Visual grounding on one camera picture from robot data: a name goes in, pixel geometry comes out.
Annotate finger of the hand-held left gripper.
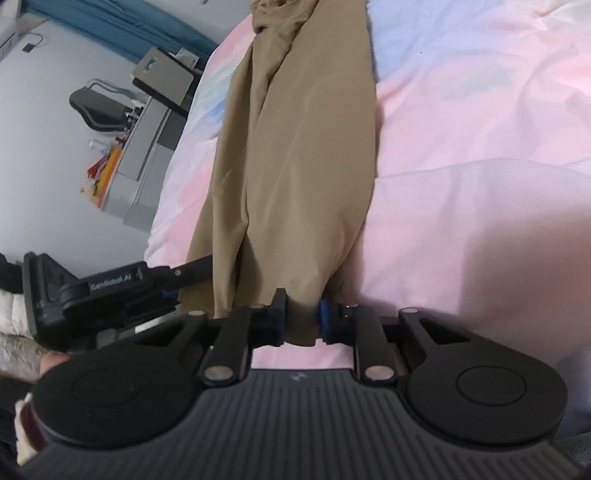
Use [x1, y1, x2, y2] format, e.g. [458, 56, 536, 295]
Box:
[147, 255, 218, 288]
[159, 290, 186, 313]

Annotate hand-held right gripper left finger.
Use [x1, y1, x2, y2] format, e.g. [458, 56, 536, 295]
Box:
[134, 288, 290, 387]

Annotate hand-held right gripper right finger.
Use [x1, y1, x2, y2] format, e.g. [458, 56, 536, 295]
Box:
[318, 299, 470, 385]

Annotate tan pants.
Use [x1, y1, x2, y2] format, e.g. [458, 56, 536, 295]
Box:
[178, 0, 382, 348]

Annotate person's left hand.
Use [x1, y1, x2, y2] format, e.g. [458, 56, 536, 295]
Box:
[39, 351, 74, 377]

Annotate grey cabinet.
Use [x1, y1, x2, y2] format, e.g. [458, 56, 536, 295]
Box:
[100, 99, 188, 233]

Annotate colourful packets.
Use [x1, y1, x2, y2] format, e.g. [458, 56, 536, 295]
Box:
[81, 142, 126, 209]

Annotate black chair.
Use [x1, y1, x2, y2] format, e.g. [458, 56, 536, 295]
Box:
[69, 79, 139, 136]

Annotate grey storage box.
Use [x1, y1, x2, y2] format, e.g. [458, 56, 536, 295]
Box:
[131, 47, 205, 117]

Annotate pink bed sheet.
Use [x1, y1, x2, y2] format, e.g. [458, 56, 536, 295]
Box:
[144, 0, 591, 370]

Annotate blue curtain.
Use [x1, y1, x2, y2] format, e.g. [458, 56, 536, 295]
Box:
[23, 0, 219, 64]

